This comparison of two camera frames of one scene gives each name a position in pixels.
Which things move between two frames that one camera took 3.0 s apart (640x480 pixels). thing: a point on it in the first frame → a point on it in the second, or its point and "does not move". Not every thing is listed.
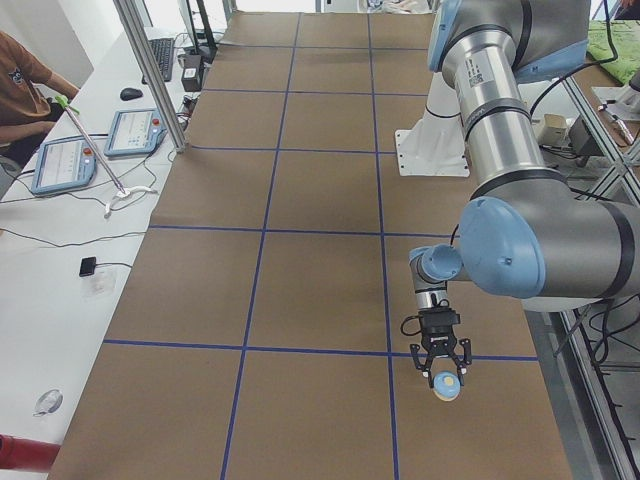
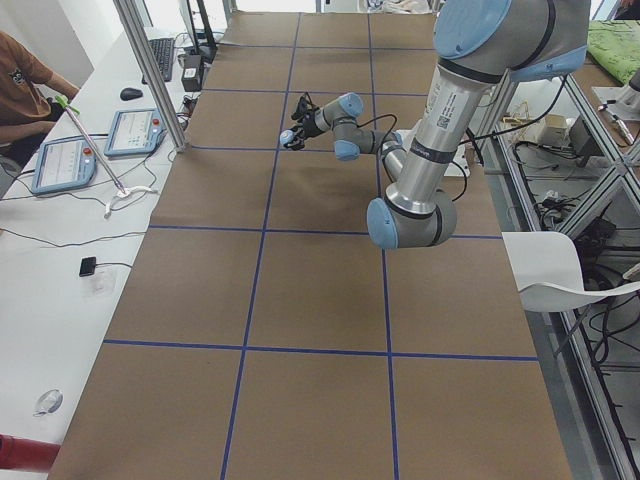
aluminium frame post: (136, 31) does not move
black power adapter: (191, 75) does not move
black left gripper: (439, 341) → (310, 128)
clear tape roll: (49, 401) does not move
